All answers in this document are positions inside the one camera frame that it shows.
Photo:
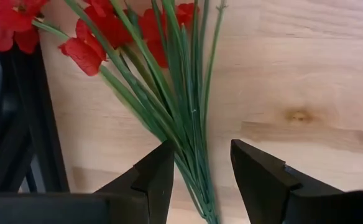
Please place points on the black aluminium table frame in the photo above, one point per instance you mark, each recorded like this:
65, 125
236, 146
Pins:
44, 124

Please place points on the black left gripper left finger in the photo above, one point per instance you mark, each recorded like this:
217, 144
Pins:
150, 199

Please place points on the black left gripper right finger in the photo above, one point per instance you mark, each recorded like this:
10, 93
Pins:
268, 193

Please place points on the red artificial flower bunch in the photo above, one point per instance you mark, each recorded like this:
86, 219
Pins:
181, 109

